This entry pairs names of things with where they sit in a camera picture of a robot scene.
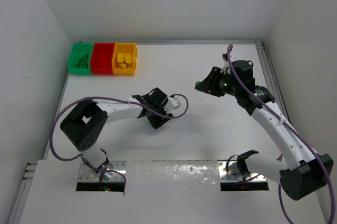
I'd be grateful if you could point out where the yellow butterfly round lego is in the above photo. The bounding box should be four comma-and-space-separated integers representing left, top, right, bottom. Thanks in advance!
124, 54, 133, 67

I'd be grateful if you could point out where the pale yellow curved lego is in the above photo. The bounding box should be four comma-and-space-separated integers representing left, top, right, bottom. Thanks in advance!
116, 53, 126, 69

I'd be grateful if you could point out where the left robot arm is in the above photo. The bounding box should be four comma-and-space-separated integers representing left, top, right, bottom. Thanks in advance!
60, 88, 181, 168

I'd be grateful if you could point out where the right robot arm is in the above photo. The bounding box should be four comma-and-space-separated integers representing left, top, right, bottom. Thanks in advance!
195, 60, 333, 200

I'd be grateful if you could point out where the yellow plastic bin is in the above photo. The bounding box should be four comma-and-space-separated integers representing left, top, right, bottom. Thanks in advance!
112, 43, 137, 75

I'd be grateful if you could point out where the red plastic bin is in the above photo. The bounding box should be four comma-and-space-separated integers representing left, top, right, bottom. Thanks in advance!
90, 43, 115, 75

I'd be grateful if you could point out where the green plastic bin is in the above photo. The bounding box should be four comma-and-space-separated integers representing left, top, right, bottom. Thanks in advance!
67, 43, 94, 75

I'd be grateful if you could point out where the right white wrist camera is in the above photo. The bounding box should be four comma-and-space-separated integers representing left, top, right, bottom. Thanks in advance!
221, 53, 232, 74

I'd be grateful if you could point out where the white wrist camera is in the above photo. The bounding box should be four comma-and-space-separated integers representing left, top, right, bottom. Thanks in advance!
221, 53, 232, 74
165, 97, 181, 112

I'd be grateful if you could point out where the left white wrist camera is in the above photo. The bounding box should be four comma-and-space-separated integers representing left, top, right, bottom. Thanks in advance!
165, 97, 181, 112

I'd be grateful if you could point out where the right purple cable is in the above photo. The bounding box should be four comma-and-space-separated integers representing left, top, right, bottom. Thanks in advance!
226, 44, 334, 224

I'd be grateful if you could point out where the purple cable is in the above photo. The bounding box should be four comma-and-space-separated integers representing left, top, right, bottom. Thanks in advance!
49, 93, 190, 185
226, 44, 334, 224

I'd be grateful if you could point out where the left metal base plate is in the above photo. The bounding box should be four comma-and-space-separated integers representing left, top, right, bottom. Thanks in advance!
78, 161, 126, 183

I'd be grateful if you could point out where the metal base plate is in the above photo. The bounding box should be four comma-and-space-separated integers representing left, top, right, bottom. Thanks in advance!
218, 159, 267, 183
78, 161, 126, 183

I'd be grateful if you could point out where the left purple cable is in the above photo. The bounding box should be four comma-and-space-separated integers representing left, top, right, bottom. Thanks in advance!
49, 93, 190, 185

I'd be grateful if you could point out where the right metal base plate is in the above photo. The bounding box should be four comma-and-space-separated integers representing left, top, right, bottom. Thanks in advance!
218, 159, 267, 183

